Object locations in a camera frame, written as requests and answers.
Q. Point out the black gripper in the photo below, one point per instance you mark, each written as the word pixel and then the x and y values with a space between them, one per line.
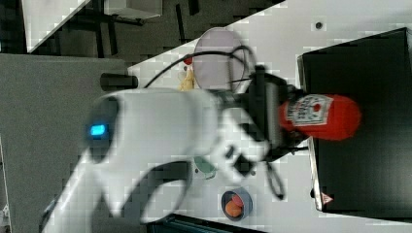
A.
pixel 262 99

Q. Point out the red ketchup bottle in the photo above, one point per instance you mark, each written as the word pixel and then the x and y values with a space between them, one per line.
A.
pixel 327 117

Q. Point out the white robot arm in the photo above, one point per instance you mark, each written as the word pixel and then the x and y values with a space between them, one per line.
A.
pixel 138 140

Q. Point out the grey round plate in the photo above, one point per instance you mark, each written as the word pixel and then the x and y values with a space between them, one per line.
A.
pixel 217 71

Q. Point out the green cup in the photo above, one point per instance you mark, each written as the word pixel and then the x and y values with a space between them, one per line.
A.
pixel 202 166

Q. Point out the red toy fruit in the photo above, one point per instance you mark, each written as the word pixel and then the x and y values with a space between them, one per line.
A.
pixel 237 200

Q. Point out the grey bowl with fruit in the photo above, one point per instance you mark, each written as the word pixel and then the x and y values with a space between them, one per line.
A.
pixel 246 198

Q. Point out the orange toy fruit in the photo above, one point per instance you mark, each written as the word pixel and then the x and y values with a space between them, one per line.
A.
pixel 232 210

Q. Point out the small red ball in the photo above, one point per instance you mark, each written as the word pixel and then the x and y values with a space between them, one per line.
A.
pixel 188 60

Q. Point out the black cylinder post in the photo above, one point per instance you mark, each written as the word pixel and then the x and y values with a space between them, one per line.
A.
pixel 115 82

